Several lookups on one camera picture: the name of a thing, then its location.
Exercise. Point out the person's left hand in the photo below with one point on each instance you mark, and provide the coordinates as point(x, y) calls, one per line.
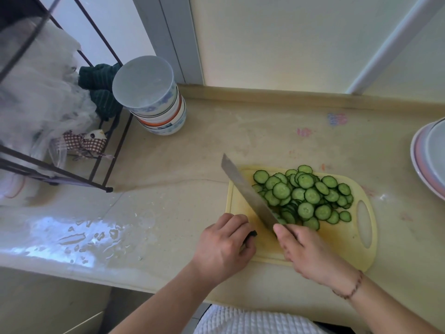
point(219, 250)

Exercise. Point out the person's right hand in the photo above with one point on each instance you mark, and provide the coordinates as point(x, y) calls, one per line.
point(313, 257)

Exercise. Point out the person's left thumb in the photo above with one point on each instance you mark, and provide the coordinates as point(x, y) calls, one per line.
point(250, 252)

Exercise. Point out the person's right thumb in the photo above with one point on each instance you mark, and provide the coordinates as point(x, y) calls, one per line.
point(283, 246)

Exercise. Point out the dark green cucumber end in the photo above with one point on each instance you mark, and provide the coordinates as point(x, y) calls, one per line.
point(251, 235)

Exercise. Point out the steel kitchen knife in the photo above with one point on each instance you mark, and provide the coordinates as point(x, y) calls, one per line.
point(245, 191)

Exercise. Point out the person's right forearm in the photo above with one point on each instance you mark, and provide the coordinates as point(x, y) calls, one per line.
point(386, 306)

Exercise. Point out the person's left forearm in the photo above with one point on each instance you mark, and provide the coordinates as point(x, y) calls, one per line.
point(167, 306)

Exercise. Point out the pile of cucumber slices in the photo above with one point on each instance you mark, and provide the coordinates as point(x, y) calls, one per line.
point(306, 194)

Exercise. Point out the yellow plastic cutting board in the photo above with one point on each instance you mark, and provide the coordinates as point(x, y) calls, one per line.
point(347, 246)

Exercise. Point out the white textured shirt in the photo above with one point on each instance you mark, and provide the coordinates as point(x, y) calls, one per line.
point(253, 321)

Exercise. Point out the wide white blue-patterned bowl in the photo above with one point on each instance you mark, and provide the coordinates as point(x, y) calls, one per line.
point(170, 128)

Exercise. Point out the white bowl with orange rim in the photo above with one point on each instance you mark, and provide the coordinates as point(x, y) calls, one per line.
point(173, 116)

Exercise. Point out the pink-rimmed white plate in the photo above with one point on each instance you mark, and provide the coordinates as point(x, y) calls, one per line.
point(419, 163)

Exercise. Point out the black metal rack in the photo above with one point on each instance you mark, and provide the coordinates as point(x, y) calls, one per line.
point(104, 159)

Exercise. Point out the pale white bowl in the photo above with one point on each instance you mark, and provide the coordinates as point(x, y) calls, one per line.
point(436, 149)

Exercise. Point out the brown checked cloth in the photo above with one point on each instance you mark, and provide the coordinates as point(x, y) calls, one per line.
point(85, 142)

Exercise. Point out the white bowl with blue print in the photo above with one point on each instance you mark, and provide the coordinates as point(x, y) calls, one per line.
point(146, 83)

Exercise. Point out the beige cabinet drawer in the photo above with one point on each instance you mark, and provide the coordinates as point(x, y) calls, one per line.
point(48, 302)

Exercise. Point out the dark green striped cloth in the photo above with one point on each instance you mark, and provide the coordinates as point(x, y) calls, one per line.
point(99, 83)

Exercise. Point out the white pipe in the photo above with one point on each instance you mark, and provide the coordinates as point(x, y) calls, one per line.
point(389, 41)

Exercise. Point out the clear plastic bags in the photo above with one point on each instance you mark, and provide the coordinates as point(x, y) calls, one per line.
point(38, 90)

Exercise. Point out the grey window frame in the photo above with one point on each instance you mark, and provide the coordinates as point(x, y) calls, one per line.
point(170, 34)

